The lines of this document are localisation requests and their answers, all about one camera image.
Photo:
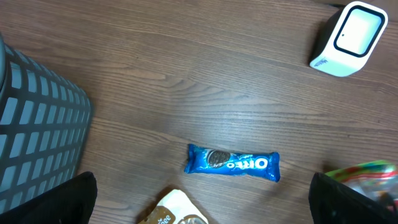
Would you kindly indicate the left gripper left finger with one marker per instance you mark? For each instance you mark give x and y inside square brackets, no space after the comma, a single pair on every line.
[71,202]

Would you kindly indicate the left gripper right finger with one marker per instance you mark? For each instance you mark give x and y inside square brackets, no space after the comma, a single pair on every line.
[333,202]

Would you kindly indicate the Haribo gummy worms bag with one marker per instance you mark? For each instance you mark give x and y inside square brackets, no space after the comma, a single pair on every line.
[376,180]

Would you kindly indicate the blue Oreo cookie pack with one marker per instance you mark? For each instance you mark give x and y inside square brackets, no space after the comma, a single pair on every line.
[212,161]

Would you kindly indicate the beige brown cookie bag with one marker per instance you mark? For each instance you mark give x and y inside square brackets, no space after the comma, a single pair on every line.
[175,208]

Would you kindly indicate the white barcode scanner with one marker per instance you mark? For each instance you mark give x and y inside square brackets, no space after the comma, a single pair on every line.
[348,39]

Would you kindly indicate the grey plastic basket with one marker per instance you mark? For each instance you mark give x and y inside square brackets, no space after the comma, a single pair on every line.
[45,120]

